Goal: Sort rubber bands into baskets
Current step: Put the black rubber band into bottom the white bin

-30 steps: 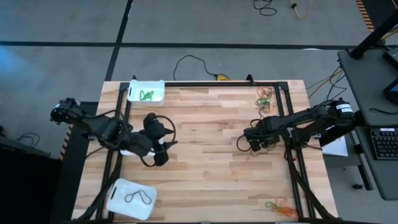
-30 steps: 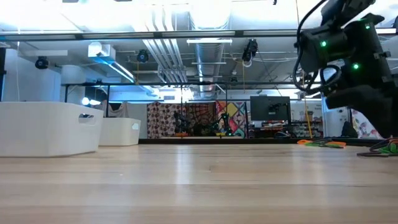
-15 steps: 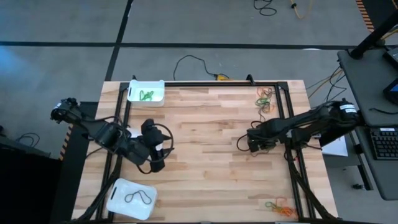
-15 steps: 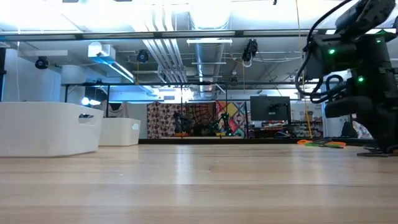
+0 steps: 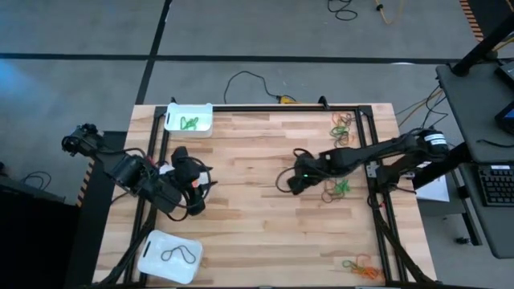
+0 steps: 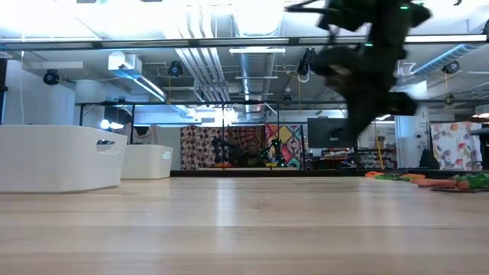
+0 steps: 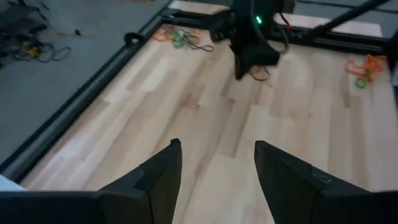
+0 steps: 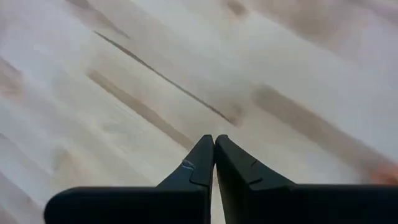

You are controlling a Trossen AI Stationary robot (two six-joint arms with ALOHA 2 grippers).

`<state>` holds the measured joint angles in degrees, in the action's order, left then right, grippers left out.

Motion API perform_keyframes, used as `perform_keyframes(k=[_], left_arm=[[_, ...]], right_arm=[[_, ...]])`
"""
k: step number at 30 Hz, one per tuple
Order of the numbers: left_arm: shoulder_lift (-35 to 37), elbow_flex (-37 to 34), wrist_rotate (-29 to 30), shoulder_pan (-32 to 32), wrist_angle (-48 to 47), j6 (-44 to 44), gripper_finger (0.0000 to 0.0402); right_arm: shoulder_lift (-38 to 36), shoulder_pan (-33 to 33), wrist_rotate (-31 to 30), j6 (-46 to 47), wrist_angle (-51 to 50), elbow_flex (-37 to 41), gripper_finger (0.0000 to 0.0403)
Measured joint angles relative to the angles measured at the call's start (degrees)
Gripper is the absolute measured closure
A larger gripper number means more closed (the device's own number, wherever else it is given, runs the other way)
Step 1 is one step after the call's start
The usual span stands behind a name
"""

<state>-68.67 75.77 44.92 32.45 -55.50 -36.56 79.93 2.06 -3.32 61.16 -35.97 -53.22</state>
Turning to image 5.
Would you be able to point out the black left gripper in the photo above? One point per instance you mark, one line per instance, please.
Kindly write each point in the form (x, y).
(172, 194)

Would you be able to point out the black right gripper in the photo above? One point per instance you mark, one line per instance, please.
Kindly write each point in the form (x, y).
(315, 168)

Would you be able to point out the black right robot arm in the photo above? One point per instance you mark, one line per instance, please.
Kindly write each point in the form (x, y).
(361, 154)

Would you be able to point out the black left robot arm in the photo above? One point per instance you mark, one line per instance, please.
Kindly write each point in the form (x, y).
(128, 172)

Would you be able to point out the white plastic basket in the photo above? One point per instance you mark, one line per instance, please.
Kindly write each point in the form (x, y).
(164, 168)
(168, 273)
(206, 130)

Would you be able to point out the white paper sheet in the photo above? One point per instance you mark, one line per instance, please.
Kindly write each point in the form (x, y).
(435, 192)

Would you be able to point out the dark furniture block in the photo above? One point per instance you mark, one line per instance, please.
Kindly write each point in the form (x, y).
(36, 249)

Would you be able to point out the small black floor object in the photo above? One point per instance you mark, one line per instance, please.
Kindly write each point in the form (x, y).
(462, 241)

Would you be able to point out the grey desk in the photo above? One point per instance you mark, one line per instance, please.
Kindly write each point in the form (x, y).
(474, 112)

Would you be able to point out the black keyboard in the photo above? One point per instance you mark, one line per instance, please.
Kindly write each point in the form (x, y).
(498, 186)

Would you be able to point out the black round pole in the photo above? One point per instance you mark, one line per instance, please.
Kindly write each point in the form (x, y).
(478, 50)

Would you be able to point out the black panel with hazard stripes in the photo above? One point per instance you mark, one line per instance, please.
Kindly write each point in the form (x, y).
(471, 20)

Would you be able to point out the black frame clamp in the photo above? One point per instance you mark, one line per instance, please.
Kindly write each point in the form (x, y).
(173, 100)
(322, 101)

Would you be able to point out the black aluminium table frame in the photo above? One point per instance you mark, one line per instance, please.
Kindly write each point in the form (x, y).
(249, 108)

